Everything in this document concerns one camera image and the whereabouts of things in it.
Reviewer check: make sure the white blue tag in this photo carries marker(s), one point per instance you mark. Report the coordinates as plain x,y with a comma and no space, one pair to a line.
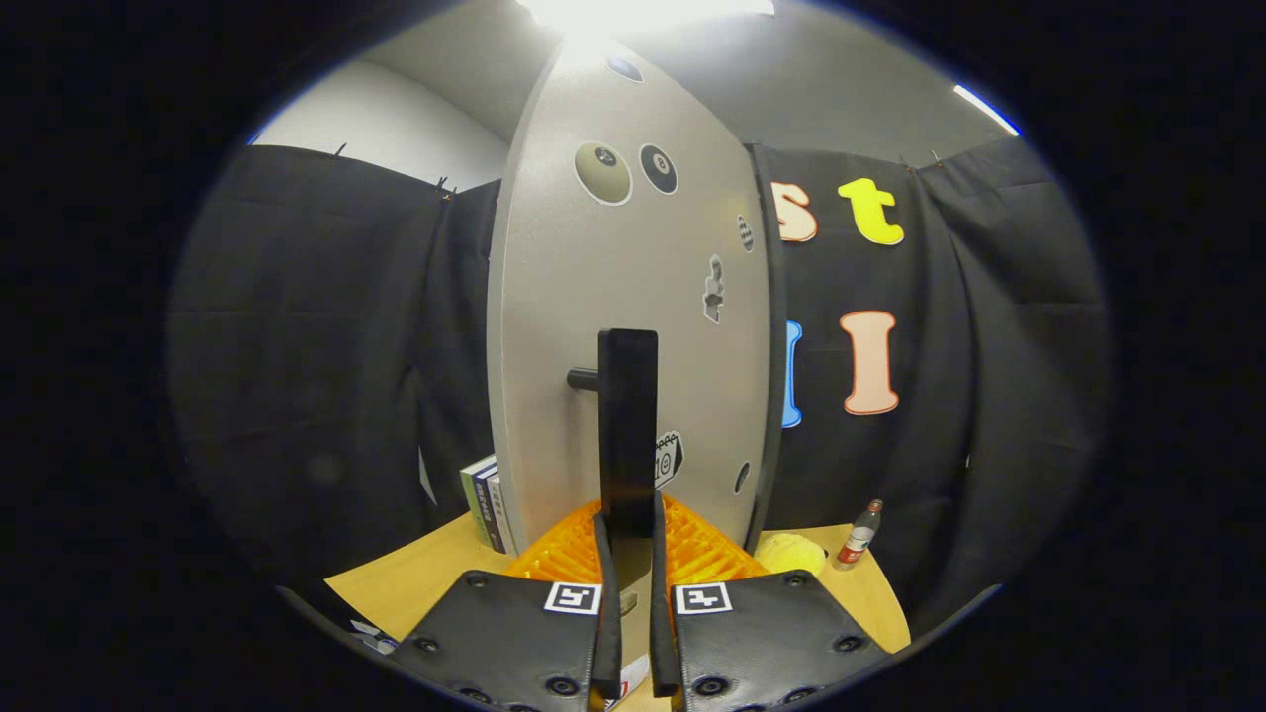
374,636

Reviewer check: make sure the beige shoe cabinet door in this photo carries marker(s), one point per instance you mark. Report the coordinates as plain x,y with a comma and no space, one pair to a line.
593,297

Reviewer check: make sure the dark blue book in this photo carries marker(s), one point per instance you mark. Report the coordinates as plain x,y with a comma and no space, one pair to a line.
486,509

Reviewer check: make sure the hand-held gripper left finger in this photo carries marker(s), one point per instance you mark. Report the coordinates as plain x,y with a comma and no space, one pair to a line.
611,643

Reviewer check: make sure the dark grey shoe cabinet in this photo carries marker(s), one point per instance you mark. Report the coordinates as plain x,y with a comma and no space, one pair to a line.
776,297

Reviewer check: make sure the black backdrop cloth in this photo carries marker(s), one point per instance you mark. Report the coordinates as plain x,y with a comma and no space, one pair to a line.
316,346

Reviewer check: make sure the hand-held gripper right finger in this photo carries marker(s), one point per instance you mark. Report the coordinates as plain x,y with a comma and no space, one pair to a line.
661,643

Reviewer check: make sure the large ceiling light panel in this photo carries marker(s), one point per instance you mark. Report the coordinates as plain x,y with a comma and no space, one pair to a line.
643,10

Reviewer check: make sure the yellow plush toy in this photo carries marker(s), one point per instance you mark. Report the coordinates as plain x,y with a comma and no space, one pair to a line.
791,554

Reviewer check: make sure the clear plastic bottle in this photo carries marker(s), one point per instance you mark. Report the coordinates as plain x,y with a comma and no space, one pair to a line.
857,539

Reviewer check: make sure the white canvas shoe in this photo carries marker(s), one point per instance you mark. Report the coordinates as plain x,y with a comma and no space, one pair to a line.
634,677

